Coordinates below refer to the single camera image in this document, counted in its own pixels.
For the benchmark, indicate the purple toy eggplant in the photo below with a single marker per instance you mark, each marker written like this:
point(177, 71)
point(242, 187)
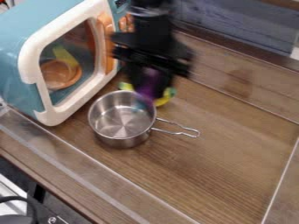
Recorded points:
point(149, 86)

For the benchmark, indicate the silver pot with handle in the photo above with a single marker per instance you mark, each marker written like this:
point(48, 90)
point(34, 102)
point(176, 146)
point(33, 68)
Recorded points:
point(121, 118)

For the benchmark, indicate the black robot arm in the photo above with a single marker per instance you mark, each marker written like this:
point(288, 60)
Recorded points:
point(152, 27)

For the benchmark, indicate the blue toy microwave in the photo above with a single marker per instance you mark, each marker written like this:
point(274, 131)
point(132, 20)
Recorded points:
point(66, 30)

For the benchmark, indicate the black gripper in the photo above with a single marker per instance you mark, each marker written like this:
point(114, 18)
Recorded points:
point(170, 55)

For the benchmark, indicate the orange plate inside microwave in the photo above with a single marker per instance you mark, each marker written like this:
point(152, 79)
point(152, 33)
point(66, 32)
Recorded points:
point(60, 74)

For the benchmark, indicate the clear acrylic tray wall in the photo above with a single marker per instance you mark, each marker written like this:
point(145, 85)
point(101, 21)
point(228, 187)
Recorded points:
point(98, 193)

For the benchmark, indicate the yellow toy banana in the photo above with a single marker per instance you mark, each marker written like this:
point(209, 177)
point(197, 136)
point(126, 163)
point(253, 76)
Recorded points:
point(168, 93)

